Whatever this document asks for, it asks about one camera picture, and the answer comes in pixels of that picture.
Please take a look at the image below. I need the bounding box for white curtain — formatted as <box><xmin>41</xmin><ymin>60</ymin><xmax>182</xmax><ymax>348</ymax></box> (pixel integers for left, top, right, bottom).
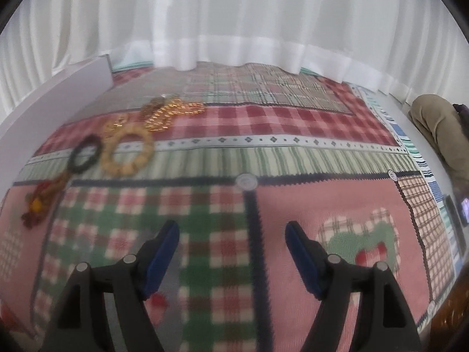
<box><xmin>0</xmin><ymin>0</ymin><xmax>469</xmax><ymax>118</ymax></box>

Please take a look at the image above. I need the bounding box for small gold chain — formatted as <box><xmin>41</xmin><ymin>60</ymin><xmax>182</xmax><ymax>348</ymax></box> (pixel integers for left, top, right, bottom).
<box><xmin>103</xmin><ymin>115</ymin><xmax>130</xmax><ymax>139</ymax></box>

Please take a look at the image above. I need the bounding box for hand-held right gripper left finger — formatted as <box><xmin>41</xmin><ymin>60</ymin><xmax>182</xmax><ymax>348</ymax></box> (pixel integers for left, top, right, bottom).
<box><xmin>43</xmin><ymin>220</ymin><xmax>181</xmax><ymax>352</ymax></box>

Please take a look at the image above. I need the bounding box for patchwork plaid blanket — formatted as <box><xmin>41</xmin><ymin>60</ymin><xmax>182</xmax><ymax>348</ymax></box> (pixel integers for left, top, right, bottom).
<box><xmin>0</xmin><ymin>62</ymin><xmax>458</xmax><ymax>352</ymax></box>

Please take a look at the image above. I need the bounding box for black bead bracelet with tassel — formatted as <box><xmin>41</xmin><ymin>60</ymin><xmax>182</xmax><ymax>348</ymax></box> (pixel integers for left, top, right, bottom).
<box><xmin>20</xmin><ymin>135</ymin><xmax>105</xmax><ymax>230</ymax></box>

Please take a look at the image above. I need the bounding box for white cardboard box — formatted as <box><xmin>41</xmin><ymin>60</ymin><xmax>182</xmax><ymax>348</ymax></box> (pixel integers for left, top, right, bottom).
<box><xmin>0</xmin><ymin>54</ymin><xmax>114</xmax><ymax>191</ymax></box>

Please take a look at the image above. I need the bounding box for brown wooden furniture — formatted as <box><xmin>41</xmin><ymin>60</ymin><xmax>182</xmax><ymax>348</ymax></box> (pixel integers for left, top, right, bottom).
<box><xmin>428</xmin><ymin>291</ymin><xmax>467</xmax><ymax>342</ymax></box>

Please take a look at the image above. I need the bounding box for person's leg in khaki trousers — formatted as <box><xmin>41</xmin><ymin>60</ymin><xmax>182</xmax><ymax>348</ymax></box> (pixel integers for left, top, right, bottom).
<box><xmin>409</xmin><ymin>94</ymin><xmax>469</xmax><ymax>188</ymax></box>

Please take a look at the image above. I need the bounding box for tan bead bracelet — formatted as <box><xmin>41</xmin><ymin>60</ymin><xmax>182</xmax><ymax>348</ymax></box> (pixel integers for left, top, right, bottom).
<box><xmin>100</xmin><ymin>126</ymin><xmax>155</xmax><ymax>177</ymax></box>

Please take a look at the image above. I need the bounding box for dark phone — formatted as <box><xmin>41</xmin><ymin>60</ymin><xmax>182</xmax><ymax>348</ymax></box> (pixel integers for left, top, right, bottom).
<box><xmin>444</xmin><ymin>194</ymin><xmax>469</xmax><ymax>228</ymax></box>

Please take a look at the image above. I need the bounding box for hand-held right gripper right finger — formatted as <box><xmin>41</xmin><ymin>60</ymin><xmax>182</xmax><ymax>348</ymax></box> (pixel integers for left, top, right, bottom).
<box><xmin>285</xmin><ymin>221</ymin><xmax>423</xmax><ymax>352</ymax></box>

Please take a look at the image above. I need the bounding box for dark brown bead string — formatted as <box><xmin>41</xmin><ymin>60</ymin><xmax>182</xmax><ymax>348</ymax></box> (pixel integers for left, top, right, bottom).
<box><xmin>140</xmin><ymin>96</ymin><xmax>166</xmax><ymax>119</ymax></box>

